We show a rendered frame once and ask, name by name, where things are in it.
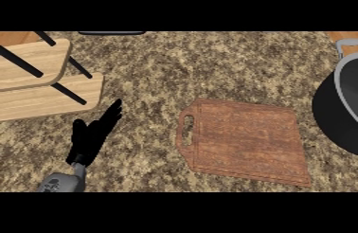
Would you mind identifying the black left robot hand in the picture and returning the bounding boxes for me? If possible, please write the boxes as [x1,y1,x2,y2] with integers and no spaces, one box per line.
[64,99,125,167]

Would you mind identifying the brown wooden cutting board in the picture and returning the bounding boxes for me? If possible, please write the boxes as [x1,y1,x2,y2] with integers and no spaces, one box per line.
[175,98,314,188]

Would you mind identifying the black pot with grey rim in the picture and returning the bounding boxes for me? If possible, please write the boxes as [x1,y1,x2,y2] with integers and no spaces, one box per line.
[311,38,358,155]

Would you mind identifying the pale wooden tiered shelf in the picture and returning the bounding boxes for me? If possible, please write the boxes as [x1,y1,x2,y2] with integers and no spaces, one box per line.
[0,31,107,122]

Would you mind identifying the dark flat appliance edge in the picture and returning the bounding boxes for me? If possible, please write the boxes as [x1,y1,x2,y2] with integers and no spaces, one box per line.
[77,30,147,36]

